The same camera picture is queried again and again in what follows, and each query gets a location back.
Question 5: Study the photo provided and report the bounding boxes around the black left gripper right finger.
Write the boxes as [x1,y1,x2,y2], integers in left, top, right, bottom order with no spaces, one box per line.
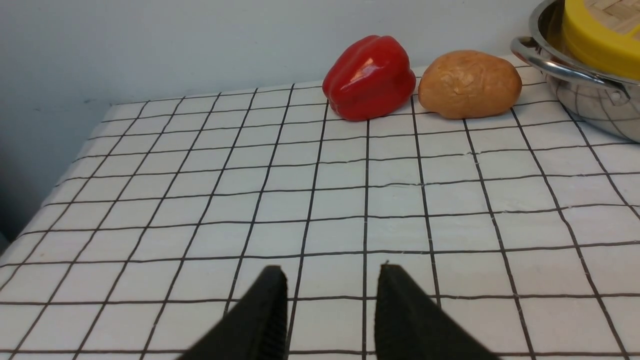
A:
[374,263,499,360]

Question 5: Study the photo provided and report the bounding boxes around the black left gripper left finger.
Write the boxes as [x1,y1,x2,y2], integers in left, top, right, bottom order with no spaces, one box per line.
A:
[179,265,289,360]

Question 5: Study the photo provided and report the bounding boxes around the stainless steel pot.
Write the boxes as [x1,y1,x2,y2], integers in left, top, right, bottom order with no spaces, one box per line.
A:
[510,0,640,143]

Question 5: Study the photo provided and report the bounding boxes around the bamboo steamer lid yellow rim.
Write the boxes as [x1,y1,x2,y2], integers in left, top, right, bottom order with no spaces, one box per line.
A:
[561,0,640,81]

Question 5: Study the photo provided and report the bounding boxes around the checkered white tablecloth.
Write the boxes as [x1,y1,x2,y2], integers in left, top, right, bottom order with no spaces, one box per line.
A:
[0,58,639,360]

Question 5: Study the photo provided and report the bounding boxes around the brown potato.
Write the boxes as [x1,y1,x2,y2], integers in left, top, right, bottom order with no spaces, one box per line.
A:
[417,50,522,120]

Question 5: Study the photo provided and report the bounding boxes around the red bell pepper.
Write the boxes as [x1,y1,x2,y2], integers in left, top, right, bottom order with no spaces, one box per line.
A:
[322,35,417,122]

